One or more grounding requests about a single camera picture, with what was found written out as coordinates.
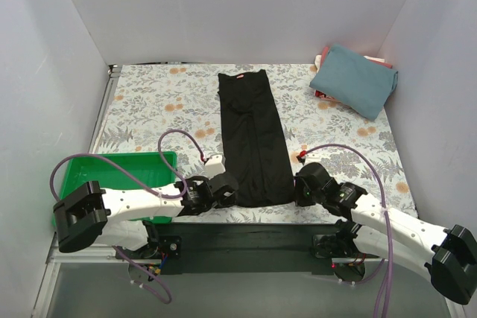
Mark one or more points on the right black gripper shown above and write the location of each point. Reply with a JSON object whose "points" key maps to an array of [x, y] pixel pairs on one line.
{"points": [[300, 189]]}

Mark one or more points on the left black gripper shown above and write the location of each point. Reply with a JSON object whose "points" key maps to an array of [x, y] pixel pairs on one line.
{"points": [[226, 188]]}

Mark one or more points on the black t shirt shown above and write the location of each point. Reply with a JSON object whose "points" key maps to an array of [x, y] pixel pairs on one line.
{"points": [[253, 141]]}

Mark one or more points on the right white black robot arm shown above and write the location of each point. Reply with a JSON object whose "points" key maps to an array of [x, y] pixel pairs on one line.
{"points": [[445, 257]]}

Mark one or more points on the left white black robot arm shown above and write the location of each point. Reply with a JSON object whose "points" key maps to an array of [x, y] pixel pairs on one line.
{"points": [[94, 215]]}

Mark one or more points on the floral patterned table mat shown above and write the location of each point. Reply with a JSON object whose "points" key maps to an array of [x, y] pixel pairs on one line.
{"points": [[176, 107]]}

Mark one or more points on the folded red t shirt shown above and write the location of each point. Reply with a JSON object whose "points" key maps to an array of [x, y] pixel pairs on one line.
{"points": [[319, 94]]}

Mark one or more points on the folded teal t shirt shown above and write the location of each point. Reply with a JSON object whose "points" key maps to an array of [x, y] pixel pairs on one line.
{"points": [[354, 80]]}

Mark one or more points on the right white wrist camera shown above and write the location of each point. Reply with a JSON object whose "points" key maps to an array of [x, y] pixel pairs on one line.
{"points": [[306, 158]]}

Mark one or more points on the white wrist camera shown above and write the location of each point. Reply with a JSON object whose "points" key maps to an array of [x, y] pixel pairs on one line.
{"points": [[214, 166], [306, 158]]}

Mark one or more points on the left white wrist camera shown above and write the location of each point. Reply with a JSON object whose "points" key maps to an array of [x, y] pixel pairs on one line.
{"points": [[214, 166]]}

